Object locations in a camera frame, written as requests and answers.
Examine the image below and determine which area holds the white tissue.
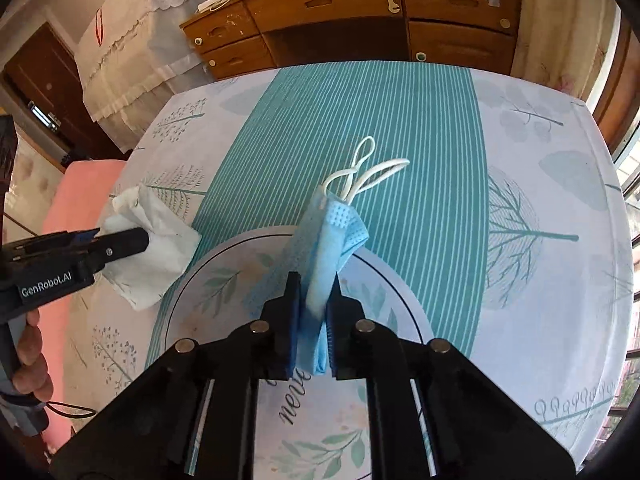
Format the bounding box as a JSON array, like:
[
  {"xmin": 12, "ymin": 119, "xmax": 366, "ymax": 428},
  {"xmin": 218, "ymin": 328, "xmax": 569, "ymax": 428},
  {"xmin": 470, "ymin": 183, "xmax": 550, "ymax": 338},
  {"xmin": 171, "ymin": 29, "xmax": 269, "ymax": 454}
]
[{"xmin": 101, "ymin": 184, "xmax": 201, "ymax": 311}]

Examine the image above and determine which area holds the blue face mask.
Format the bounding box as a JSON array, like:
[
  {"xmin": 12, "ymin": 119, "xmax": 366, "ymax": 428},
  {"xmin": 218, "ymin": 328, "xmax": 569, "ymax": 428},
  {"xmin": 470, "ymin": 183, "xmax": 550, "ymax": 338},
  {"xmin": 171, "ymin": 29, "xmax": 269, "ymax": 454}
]
[{"xmin": 244, "ymin": 135, "xmax": 411, "ymax": 377}]

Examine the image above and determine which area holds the person's left hand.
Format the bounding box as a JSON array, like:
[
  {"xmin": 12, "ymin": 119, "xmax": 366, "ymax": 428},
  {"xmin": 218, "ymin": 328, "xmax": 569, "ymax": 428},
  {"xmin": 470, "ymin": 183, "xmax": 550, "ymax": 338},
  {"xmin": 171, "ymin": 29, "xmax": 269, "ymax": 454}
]
[{"xmin": 12, "ymin": 309, "xmax": 53, "ymax": 402}]

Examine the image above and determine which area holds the pink bed cover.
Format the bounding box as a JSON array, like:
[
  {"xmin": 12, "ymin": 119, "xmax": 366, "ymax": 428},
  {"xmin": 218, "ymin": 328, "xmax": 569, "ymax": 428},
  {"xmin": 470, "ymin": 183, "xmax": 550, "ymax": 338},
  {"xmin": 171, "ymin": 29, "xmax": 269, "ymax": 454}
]
[{"xmin": 34, "ymin": 158, "xmax": 127, "ymax": 451}]

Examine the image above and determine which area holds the brown wooden door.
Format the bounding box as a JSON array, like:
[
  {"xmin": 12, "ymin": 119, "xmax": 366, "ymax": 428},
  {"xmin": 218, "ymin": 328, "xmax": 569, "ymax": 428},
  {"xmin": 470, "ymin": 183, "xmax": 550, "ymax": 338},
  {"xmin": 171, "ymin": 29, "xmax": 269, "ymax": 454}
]
[{"xmin": 2, "ymin": 24, "xmax": 126, "ymax": 167}]

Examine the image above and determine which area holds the teal and white tablecloth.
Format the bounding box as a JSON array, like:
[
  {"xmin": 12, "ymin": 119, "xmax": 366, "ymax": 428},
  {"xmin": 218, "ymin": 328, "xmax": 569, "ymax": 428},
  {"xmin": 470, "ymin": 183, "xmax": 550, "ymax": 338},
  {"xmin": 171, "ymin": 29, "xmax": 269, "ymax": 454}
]
[{"xmin": 64, "ymin": 62, "xmax": 634, "ymax": 462}]

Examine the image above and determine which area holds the white lace covered furniture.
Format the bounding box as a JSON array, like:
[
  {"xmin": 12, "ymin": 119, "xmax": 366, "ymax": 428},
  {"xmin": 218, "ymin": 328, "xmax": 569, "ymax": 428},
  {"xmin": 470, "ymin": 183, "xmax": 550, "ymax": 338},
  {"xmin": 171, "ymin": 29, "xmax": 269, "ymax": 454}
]
[{"xmin": 75, "ymin": 0, "xmax": 213, "ymax": 152}]

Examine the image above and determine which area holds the wooden drawer desk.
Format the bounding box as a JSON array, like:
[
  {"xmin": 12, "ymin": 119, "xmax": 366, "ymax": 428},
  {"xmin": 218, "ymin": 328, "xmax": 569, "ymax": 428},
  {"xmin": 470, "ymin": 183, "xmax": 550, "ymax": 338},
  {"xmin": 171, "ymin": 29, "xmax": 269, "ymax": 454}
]
[{"xmin": 181, "ymin": 0, "xmax": 521, "ymax": 80}]

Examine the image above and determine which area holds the black cable loop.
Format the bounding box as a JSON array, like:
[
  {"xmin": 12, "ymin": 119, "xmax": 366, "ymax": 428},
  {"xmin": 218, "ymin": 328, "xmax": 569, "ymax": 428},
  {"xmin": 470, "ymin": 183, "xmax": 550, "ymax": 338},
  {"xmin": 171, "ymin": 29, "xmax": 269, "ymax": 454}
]
[{"xmin": 44, "ymin": 398, "xmax": 99, "ymax": 421}]

